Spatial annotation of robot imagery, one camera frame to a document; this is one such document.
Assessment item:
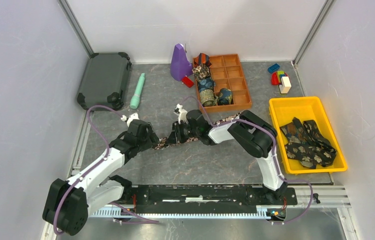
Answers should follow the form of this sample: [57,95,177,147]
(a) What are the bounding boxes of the rolled blue patterned tie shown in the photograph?
[197,77,215,93]

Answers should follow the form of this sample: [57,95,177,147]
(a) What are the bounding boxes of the rolled orange black tie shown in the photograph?
[194,52,212,67]

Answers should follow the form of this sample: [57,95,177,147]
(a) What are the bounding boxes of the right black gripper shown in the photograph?
[165,120,201,144]

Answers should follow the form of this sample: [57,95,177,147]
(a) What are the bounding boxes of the dark green suitcase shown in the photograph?
[76,52,132,111]

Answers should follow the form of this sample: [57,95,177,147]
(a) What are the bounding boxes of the aluminium rail frame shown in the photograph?
[51,185,352,221]

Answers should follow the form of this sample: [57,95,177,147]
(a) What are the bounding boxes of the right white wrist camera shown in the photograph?
[173,103,188,125]

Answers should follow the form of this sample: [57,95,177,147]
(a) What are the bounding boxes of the colourful toy block stack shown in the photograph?
[270,70,292,95]

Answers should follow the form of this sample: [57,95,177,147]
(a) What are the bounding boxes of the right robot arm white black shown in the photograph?
[165,110,287,204]

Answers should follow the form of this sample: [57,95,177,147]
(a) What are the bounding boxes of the purple metronome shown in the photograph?
[170,43,193,82]

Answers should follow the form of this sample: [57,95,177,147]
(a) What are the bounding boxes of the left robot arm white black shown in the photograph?
[42,119,159,236]

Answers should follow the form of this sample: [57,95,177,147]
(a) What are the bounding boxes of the blue toy brick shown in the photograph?
[267,63,280,74]

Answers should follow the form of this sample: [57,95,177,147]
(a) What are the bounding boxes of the black pink rose tie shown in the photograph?
[154,112,241,150]

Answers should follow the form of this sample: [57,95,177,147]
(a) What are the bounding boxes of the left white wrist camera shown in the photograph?
[120,113,139,127]

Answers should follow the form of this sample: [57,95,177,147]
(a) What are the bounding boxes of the rolled brown floral tie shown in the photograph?
[192,64,211,81]

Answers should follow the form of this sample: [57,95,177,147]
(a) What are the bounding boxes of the orange compartment tray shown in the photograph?
[204,53,253,113]

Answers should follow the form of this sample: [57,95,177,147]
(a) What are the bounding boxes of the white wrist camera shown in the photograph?
[120,113,139,127]
[173,103,188,125]

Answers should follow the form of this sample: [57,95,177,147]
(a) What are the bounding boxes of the mint green flashlight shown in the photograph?
[129,73,146,110]

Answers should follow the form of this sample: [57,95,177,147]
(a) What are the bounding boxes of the rolled navy gold tie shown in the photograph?
[217,88,233,106]

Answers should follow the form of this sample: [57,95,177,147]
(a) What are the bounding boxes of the rolled olive patterned tie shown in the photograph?
[199,89,217,107]

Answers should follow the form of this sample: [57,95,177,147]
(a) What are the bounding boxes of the dark paisley ties in bin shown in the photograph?
[279,117,338,169]

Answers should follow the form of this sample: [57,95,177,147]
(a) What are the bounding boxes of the small red block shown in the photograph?
[181,76,195,88]

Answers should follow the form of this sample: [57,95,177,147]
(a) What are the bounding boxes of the yellow plastic bin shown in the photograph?
[269,96,348,175]

